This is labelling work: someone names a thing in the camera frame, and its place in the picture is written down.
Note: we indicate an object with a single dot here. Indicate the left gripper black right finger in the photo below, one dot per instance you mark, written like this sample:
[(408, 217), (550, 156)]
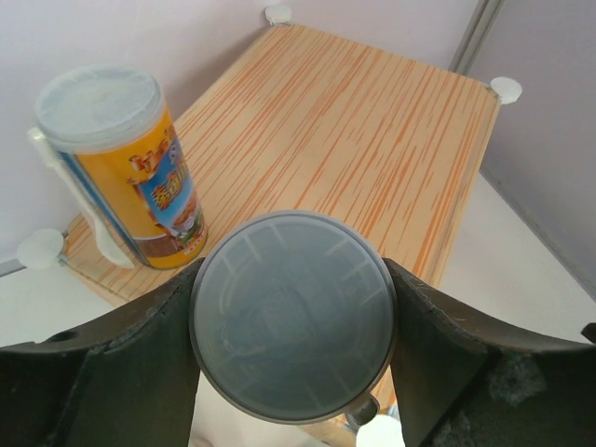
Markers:
[(464, 378)]

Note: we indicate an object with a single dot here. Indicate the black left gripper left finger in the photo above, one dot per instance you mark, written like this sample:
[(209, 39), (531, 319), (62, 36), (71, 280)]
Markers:
[(127, 378)]

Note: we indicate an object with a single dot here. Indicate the orange can with white spoon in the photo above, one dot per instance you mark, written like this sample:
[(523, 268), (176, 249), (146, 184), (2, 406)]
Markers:
[(292, 317)]

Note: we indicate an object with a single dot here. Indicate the orange tall can with spoon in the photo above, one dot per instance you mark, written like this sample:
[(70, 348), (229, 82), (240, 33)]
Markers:
[(107, 132)]

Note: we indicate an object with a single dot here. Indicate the wooden box counter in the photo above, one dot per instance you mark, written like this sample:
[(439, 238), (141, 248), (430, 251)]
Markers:
[(306, 120)]

